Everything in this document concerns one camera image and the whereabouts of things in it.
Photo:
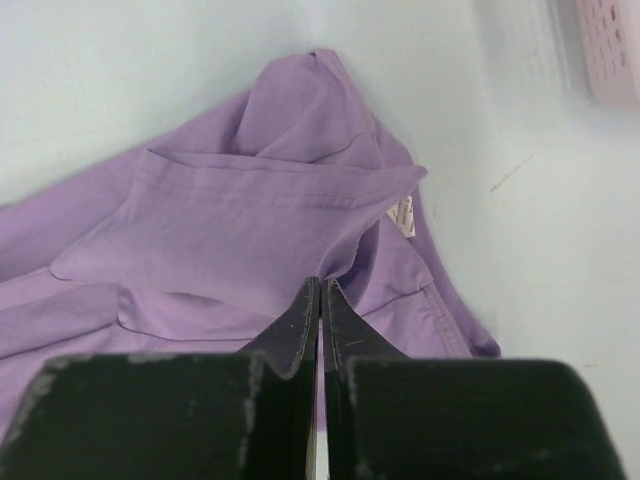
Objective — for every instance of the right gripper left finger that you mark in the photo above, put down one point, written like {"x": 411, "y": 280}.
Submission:
{"x": 245, "y": 415}

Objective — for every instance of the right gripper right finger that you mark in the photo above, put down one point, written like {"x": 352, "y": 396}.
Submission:
{"x": 393, "y": 417}

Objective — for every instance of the purple t shirt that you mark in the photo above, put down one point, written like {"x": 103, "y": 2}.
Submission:
{"x": 197, "y": 240}

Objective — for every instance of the white plastic basket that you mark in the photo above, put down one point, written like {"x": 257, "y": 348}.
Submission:
{"x": 610, "y": 35}

